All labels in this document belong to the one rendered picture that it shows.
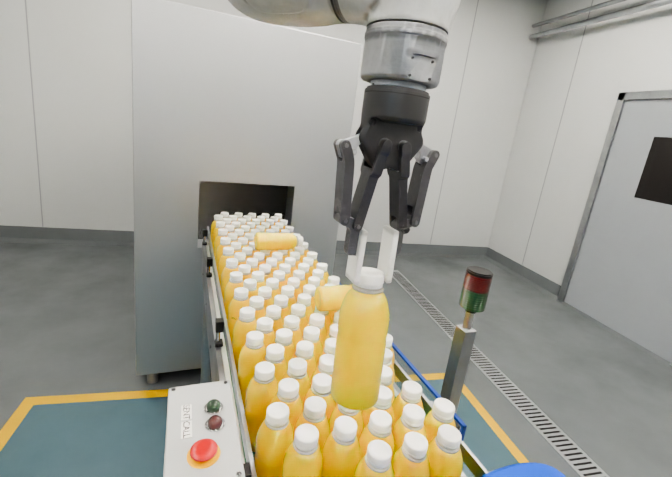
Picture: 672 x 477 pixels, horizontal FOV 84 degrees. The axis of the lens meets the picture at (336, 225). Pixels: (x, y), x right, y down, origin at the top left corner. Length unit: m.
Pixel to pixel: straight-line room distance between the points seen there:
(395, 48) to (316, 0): 0.11
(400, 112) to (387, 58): 0.06
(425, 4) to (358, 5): 0.07
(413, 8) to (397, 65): 0.05
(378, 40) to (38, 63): 4.51
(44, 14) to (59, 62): 0.42
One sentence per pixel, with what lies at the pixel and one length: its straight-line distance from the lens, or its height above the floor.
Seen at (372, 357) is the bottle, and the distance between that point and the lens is 0.50.
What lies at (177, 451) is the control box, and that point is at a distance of 0.64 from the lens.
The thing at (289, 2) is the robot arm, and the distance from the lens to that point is 0.48.
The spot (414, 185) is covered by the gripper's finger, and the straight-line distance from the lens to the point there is 0.48.
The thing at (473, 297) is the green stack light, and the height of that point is 1.20.
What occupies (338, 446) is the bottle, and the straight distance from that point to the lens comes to 0.71.
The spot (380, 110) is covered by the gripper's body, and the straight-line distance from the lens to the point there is 0.42.
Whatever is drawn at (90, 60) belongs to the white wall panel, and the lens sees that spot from 4.67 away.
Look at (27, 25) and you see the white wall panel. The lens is 4.87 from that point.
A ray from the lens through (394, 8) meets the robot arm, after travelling 0.43.
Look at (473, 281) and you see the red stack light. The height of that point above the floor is 1.24.
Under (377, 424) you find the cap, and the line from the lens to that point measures 0.72.
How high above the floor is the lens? 1.55
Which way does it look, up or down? 15 degrees down
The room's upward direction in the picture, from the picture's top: 7 degrees clockwise
